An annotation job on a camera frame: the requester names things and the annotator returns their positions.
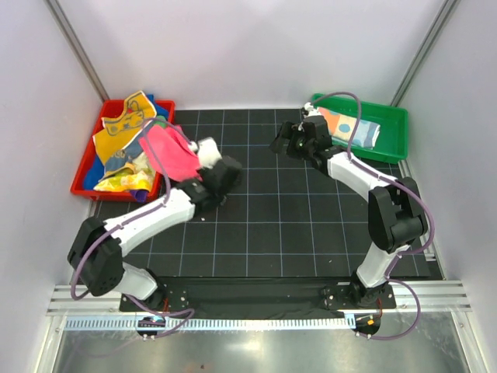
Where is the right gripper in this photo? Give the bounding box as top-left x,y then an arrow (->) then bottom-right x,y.
269,121 -> 314,162

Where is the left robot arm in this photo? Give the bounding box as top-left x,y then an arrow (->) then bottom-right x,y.
68,156 -> 242,311

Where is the polka dot striped towel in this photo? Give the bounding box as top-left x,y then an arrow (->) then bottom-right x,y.
318,107 -> 381,149

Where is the right aluminium corner post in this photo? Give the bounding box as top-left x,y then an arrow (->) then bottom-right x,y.
390,0 -> 461,106

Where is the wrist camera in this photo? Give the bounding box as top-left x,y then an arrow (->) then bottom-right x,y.
301,103 -> 325,123
188,137 -> 222,169

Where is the cream towel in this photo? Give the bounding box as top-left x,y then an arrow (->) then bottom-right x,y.
132,152 -> 155,183

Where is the pink towel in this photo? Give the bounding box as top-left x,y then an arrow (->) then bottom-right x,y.
139,124 -> 200,182

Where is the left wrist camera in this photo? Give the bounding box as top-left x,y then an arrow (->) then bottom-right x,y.
188,137 -> 222,169

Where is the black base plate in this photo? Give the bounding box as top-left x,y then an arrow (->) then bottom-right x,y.
118,276 -> 397,320

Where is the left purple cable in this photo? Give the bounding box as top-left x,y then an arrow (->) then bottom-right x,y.
70,118 -> 195,341

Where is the purple cable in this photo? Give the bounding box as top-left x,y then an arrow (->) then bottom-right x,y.
70,118 -> 195,341
308,91 -> 436,341

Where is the left aluminium corner post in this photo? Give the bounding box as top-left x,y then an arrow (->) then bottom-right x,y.
43,0 -> 109,102

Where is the yellow and blue towel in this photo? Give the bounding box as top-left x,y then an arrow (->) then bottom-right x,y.
92,91 -> 157,173

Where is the green plastic bin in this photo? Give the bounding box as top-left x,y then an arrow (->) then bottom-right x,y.
315,96 -> 408,164

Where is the slotted cable duct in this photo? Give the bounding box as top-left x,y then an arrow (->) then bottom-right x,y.
64,315 -> 356,333

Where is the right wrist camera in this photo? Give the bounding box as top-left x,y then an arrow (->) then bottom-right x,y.
301,103 -> 325,123

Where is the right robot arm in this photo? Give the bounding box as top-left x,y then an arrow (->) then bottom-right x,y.
269,116 -> 428,308

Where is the aluminium corner post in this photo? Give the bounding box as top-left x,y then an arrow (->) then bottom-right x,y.
43,0 -> 109,102
390,0 -> 461,106

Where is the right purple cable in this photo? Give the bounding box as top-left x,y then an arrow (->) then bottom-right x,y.
308,91 -> 436,341

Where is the red plastic bin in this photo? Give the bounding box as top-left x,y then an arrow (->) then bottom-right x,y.
70,99 -> 176,201

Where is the black grid mat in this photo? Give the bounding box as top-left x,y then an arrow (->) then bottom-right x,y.
71,109 -> 443,281

